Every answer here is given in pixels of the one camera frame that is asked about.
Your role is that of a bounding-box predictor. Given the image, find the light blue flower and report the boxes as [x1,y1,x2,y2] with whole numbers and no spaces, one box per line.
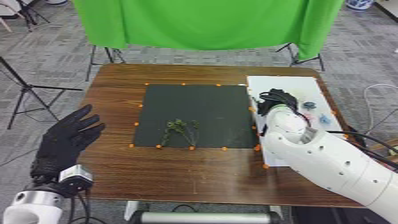
[316,113,334,125]

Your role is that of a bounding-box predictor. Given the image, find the black tripod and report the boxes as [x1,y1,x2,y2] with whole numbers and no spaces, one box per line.
[0,55,85,131]

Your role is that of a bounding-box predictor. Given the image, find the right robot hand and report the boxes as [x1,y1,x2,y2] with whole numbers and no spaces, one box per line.
[254,87,302,117]

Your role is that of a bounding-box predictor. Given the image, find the blue and white vase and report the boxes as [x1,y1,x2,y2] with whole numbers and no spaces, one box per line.
[343,0,377,11]

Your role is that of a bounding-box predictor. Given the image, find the black cable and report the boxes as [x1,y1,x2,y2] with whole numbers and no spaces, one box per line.
[327,130,398,165]

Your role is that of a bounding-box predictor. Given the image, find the pale grey bar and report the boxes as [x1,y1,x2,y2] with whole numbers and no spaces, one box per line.
[137,211,275,224]

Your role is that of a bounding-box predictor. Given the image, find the black cloth stand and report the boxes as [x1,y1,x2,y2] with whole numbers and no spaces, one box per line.
[84,44,128,83]
[274,42,327,72]

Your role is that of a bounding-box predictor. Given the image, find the green sprig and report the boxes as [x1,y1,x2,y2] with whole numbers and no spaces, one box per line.
[158,118,187,147]
[180,119,203,146]

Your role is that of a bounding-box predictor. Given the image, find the dark mat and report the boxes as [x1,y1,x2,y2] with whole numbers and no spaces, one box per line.
[132,83,261,149]

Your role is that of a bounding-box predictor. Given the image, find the white cable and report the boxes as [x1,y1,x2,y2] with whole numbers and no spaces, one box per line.
[361,82,398,135]

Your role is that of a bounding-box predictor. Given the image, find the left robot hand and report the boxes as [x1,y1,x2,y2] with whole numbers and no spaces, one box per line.
[29,104,107,183]

